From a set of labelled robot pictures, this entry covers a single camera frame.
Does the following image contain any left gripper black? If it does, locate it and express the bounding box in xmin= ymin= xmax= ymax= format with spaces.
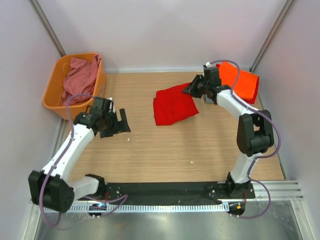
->
xmin=100 ymin=108 xmax=130 ymax=138

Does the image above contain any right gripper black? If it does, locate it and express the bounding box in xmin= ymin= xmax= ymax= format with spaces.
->
xmin=182 ymin=74 xmax=210 ymax=99

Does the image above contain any red t shirt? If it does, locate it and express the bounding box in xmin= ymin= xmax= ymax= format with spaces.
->
xmin=153 ymin=82 xmax=199 ymax=126

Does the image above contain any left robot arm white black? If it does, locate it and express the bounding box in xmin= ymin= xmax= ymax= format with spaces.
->
xmin=28 ymin=97 xmax=131 ymax=213

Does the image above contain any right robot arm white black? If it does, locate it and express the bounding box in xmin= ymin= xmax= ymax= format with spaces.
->
xmin=182 ymin=66 xmax=274 ymax=198

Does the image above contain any folded orange shirt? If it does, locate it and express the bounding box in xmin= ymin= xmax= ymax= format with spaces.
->
xmin=215 ymin=61 xmax=259 ymax=104

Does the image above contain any folded red shirt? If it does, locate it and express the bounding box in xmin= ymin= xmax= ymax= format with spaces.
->
xmin=242 ymin=77 xmax=260 ymax=104

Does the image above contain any pink crumpled shirt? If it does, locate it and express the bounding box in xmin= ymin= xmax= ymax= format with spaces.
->
xmin=62 ymin=54 xmax=102 ymax=106

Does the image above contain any right corner aluminium profile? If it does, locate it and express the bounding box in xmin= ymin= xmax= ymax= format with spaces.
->
xmin=249 ymin=0 xmax=297 ymax=73

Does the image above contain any corner aluminium profile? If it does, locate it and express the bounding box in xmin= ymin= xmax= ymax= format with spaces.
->
xmin=249 ymin=0 xmax=297 ymax=73
xmin=28 ymin=0 xmax=66 ymax=57

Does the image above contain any left corner aluminium profile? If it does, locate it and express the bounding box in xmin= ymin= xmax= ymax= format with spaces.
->
xmin=28 ymin=0 xmax=66 ymax=57

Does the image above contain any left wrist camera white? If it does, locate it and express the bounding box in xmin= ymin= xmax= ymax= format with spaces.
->
xmin=107 ymin=97 xmax=116 ymax=113

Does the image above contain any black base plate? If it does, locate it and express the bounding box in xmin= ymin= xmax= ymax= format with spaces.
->
xmin=79 ymin=181 xmax=256 ymax=205

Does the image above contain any slotted cable duct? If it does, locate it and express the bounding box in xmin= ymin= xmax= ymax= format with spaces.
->
xmin=67 ymin=202 xmax=230 ymax=214

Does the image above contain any aluminium rail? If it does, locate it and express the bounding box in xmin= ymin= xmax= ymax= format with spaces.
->
xmin=253 ymin=180 xmax=304 ymax=201

